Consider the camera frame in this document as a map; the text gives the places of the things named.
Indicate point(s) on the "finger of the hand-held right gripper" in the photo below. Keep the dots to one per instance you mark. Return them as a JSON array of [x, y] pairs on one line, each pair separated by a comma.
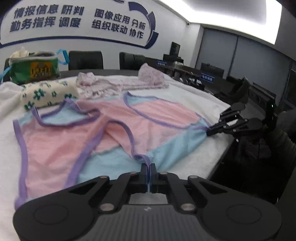
[[222, 128], [235, 109]]

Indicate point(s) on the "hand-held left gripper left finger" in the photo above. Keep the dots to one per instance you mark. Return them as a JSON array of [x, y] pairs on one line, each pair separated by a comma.
[[144, 178]]

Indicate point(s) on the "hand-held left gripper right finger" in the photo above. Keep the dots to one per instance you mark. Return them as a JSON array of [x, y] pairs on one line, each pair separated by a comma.
[[153, 178]]

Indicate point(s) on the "pink blue purple-trimmed garment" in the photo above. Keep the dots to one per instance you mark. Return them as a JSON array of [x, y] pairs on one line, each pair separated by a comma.
[[69, 143]]

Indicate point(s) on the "person's right forearm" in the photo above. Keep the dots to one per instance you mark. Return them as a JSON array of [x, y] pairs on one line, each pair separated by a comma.
[[284, 143]]

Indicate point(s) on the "blue desk nameplate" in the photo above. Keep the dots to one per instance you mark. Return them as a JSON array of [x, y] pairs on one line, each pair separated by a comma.
[[206, 77], [161, 63]]

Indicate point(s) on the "white towel blanket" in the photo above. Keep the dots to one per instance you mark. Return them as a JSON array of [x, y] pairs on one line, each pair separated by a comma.
[[185, 97]]

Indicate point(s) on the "black desk monitor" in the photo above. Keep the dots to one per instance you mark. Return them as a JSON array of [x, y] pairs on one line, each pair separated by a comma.
[[175, 48]]

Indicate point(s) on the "white ceiling light strip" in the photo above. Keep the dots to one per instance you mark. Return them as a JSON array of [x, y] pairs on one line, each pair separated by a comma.
[[242, 16]]

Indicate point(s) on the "pink floral ruffled garment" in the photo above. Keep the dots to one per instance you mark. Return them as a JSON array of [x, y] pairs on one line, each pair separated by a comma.
[[129, 84]]

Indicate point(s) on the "black office chair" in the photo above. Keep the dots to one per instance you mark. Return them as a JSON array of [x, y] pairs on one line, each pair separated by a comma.
[[131, 60], [85, 60]]

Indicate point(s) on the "cream green-flowered folded garment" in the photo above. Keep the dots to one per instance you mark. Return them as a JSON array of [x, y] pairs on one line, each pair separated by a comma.
[[48, 93]]

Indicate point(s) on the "cream cloth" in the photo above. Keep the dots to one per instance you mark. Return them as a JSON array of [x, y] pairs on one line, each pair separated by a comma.
[[19, 52]]

